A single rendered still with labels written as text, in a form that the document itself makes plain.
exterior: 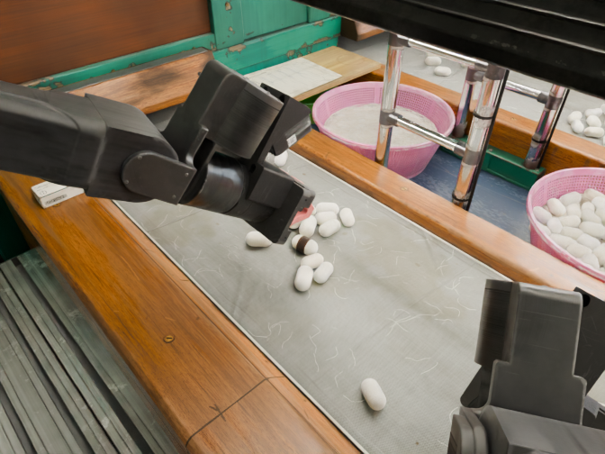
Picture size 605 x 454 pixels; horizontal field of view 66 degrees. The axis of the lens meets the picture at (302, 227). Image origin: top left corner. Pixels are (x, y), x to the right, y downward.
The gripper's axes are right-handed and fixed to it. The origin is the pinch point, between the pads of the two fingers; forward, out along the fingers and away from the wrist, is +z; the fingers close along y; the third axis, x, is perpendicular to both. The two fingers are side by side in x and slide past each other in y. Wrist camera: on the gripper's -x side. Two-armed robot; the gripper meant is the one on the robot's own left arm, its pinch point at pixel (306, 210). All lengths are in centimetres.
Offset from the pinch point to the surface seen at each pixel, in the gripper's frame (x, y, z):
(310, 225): 2.5, 2.5, 6.0
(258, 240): 7.1, 5.3, 1.0
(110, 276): 17.9, 11.5, -13.4
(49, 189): 15.9, 31.3, -14.0
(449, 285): -0.2, -16.1, 12.4
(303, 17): -31, 48, 31
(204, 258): 12.6, 8.7, -3.0
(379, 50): -36, 42, 55
